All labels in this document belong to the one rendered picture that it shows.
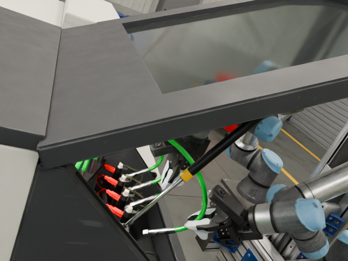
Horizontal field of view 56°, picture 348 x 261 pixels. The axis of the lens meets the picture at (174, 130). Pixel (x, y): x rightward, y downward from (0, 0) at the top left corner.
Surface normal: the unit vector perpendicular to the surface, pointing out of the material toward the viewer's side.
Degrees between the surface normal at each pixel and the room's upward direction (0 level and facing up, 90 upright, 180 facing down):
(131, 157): 90
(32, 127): 0
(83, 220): 90
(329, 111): 90
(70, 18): 90
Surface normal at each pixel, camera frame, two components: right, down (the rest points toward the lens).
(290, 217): -0.56, -0.15
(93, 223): 0.26, 0.48
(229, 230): -0.38, 0.44
